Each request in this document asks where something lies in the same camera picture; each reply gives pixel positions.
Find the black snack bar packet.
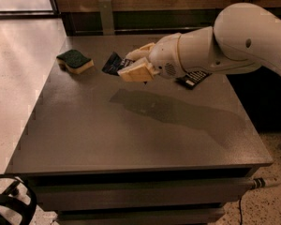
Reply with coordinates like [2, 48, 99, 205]
[176, 71, 210, 90]

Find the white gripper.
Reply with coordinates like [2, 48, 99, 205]
[117, 33, 185, 83]

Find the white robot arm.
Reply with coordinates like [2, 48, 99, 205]
[118, 3, 281, 82]

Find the grey drawer cabinet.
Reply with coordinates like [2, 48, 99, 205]
[7, 36, 272, 225]

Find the black cable with connector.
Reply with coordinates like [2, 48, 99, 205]
[238, 177, 281, 225]

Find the green and yellow sponge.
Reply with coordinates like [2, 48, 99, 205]
[56, 50, 94, 74]

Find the left metal bracket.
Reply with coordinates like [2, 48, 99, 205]
[98, 0, 115, 36]

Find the blue rxbar blueberry packet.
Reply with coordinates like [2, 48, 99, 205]
[102, 52, 133, 76]

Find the black chair base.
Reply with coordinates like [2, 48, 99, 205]
[0, 174, 37, 225]

